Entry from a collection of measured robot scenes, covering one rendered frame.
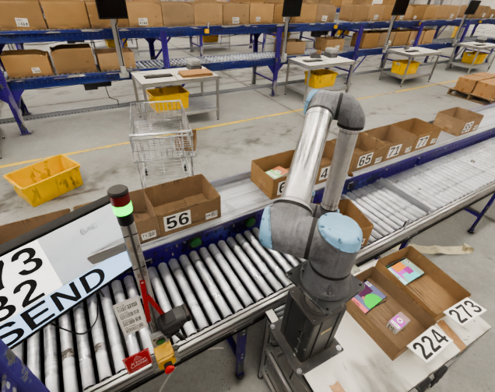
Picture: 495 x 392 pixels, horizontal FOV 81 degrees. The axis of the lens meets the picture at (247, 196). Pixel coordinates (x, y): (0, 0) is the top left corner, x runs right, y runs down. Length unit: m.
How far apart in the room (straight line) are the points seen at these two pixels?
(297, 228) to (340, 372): 0.77
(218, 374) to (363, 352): 1.04
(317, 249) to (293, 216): 0.13
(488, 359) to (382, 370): 1.44
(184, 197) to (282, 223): 1.15
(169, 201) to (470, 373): 2.38
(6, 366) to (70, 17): 5.56
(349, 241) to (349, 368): 0.75
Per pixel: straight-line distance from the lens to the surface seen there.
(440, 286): 2.05
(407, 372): 1.66
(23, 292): 1.02
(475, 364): 2.86
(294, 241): 0.98
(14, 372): 0.48
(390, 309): 1.79
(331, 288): 1.09
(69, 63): 5.66
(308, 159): 1.13
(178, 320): 1.20
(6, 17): 5.84
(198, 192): 2.05
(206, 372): 2.28
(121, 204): 0.82
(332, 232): 0.96
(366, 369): 1.58
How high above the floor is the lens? 2.11
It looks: 37 degrees down
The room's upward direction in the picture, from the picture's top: 3 degrees clockwise
